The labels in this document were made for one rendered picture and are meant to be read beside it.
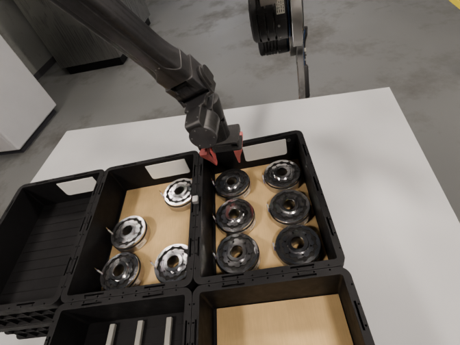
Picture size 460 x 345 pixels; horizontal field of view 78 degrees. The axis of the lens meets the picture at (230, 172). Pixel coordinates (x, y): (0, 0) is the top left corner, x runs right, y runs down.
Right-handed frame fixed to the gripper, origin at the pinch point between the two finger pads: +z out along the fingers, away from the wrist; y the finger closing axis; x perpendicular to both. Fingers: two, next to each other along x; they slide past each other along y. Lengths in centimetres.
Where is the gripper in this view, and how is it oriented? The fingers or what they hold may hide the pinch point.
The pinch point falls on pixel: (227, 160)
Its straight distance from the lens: 75.1
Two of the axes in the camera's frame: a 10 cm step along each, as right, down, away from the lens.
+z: 2.3, 6.4, 7.3
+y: 9.7, -1.1, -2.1
